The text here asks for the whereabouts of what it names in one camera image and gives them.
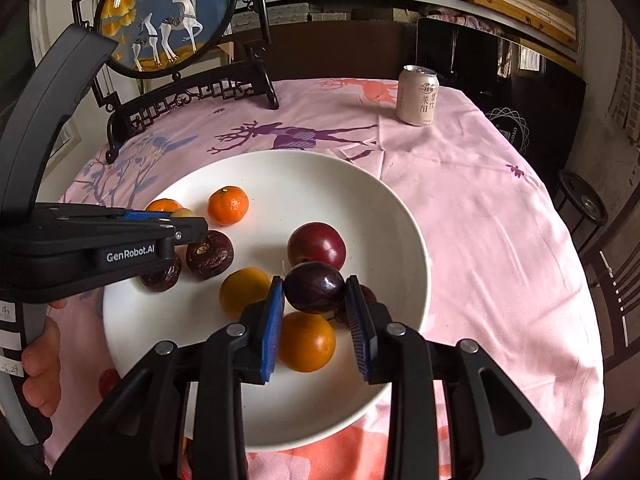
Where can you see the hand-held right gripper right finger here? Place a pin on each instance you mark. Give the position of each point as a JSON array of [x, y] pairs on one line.
[[357, 330]]

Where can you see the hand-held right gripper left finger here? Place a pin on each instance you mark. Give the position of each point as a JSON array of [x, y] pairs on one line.
[[272, 330]]

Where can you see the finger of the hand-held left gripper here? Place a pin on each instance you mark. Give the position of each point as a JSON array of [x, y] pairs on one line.
[[147, 216], [190, 230]]

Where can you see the tan longan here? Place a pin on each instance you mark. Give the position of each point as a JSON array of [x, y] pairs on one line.
[[183, 213]]

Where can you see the orange mandarin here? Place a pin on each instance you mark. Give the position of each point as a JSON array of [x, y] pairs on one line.
[[228, 205], [162, 205]]

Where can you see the dark brown round fruit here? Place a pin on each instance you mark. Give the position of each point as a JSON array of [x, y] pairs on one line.
[[370, 294], [160, 275], [209, 254]]

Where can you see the yellowish smooth orange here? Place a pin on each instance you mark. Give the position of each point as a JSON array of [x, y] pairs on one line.
[[240, 290]]

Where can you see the dark purple plum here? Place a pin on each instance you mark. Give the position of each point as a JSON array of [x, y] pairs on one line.
[[314, 287]]

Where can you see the large dark red plum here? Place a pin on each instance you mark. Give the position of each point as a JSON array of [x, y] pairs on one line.
[[317, 245]]

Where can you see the white plate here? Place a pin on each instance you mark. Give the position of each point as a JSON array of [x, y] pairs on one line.
[[310, 195]]

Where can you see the small red plum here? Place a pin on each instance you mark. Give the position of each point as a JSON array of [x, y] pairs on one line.
[[107, 381]]

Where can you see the person's left hand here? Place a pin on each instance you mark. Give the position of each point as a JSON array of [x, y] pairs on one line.
[[42, 365]]

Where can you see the pink printed tablecloth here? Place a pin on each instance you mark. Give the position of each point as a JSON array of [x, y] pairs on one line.
[[475, 220]]

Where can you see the round deer table screen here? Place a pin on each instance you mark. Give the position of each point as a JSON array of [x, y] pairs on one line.
[[165, 5]]

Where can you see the pale drink can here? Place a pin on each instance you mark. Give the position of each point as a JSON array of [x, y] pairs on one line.
[[417, 100]]

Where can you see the black round stool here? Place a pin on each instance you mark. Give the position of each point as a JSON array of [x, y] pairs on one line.
[[582, 205]]

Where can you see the dark wooden chair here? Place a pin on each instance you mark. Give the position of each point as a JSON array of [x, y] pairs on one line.
[[617, 300]]

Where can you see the black glossy panel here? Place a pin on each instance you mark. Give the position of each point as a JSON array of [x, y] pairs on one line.
[[525, 90]]

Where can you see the pink cloth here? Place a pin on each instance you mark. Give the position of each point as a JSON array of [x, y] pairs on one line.
[[465, 20]]

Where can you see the white storage shelf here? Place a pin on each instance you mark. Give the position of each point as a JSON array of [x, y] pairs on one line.
[[500, 16]]

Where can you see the stack of wooden boxes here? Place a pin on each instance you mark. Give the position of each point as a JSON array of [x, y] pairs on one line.
[[520, 5]]

